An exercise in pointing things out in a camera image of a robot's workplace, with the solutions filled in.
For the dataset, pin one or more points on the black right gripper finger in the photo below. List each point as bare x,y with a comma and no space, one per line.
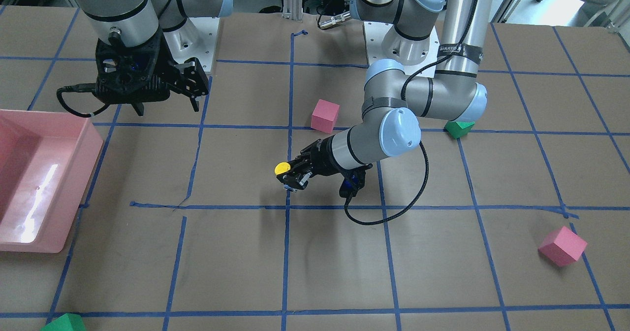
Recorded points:
138,108
194,100

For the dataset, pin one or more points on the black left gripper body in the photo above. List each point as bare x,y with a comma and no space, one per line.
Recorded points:
323,159

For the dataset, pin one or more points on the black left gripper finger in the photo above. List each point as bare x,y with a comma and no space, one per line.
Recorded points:
297,181
300,164

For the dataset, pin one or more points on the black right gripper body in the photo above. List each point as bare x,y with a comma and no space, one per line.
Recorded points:
166,61

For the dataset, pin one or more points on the yellow push button switch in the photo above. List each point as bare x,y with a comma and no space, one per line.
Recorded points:
279,170

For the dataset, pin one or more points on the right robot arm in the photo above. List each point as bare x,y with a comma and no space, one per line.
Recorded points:
127,24

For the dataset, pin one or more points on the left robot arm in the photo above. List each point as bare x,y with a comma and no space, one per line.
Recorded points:
431,58

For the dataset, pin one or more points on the pink foam cube centre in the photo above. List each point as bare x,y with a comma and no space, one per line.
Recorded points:
324,116

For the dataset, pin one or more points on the pink plastic bin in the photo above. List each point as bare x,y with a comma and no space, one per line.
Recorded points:
46,160

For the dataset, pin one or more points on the green foam cube front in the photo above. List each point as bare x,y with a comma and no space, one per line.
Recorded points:
458,129

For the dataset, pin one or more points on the green foam cube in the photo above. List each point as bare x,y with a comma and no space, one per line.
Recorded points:
458,129
67,322

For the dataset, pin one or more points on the pink foam cube near left gripper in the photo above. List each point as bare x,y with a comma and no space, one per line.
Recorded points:
563,247

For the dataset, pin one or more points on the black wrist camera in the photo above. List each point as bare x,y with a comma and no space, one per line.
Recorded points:
132,75

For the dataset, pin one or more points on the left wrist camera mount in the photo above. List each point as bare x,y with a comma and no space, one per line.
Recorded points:
354,180

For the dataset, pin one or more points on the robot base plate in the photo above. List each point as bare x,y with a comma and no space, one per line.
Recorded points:
198,37

